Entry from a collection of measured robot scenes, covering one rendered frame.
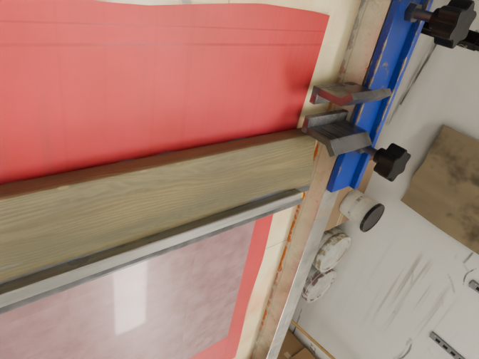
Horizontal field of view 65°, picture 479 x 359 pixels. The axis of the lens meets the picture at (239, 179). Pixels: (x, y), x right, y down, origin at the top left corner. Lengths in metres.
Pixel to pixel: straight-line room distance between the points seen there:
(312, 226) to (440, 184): 1.81
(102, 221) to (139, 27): 0.15
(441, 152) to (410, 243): 0.64
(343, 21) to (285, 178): 0.18
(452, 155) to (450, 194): 0.21
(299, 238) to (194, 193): 0.27
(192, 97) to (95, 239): 0.15
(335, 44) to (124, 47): 0.25
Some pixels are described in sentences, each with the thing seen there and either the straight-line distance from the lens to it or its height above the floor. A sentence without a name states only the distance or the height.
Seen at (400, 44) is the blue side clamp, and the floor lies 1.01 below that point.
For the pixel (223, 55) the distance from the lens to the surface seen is 0.36.
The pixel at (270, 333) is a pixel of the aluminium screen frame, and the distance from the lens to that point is 0.75.
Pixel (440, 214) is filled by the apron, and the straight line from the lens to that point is 2.41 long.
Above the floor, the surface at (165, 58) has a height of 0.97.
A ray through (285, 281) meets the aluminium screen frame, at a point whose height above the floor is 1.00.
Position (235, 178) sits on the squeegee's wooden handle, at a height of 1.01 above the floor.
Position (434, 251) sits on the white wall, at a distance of 2.56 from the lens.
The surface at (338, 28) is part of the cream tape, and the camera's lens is 0.46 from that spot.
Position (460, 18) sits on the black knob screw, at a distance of 0.44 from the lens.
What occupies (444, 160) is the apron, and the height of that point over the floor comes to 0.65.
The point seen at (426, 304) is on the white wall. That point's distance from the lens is 2.75.
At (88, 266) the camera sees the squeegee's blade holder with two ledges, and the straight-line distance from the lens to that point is 0.32.
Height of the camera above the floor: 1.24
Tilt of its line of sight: 37 degrees down
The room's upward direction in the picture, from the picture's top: 131 degrees clockwise
